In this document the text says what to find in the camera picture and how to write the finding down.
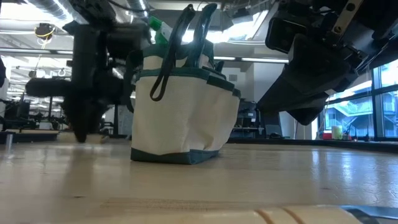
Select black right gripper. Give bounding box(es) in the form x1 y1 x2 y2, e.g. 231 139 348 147
257 0 398 113

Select yellow hanging cord reel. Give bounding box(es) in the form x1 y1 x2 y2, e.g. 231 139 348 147
34 23 57 40

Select yellow-green cup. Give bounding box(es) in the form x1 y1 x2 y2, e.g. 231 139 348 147
331 125 343 141

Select background robot workstation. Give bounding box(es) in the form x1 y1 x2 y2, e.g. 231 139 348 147
0 99 63 131

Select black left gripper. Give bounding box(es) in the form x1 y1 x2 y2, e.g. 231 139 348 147
24 24 134 143

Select cream green canvas garden bag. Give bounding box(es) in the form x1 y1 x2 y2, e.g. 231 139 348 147
130 40 242 166

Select silver ribbed ceiling duct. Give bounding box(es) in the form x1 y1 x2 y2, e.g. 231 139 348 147
26 0 74 24

